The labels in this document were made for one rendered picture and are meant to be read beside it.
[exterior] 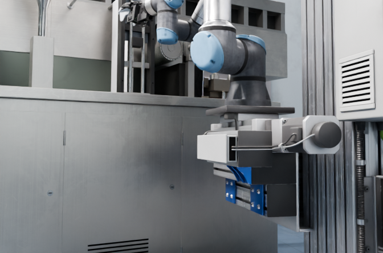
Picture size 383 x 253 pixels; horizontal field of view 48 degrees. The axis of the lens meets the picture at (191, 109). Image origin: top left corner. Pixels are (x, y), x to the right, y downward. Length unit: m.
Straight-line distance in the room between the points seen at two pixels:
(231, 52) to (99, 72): 1.18
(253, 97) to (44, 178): 0.81
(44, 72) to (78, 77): 0.35
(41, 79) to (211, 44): 0.97
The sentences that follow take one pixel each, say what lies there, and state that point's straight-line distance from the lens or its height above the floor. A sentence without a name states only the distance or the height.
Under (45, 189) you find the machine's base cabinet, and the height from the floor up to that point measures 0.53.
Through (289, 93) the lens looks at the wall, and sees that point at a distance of 4.34.
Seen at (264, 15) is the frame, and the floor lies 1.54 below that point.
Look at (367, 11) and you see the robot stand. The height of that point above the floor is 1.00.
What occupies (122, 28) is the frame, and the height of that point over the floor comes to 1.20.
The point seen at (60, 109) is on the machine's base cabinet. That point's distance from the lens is 1.69.
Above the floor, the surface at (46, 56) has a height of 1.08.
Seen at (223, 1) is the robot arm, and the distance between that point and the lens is 1.35.
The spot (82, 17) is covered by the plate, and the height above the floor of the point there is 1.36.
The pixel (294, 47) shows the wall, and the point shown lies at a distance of 4.44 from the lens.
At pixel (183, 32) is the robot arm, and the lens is 1.58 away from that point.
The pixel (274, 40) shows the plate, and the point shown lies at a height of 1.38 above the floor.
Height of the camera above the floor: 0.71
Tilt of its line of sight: 4 degrees up
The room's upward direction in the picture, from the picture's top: straight up
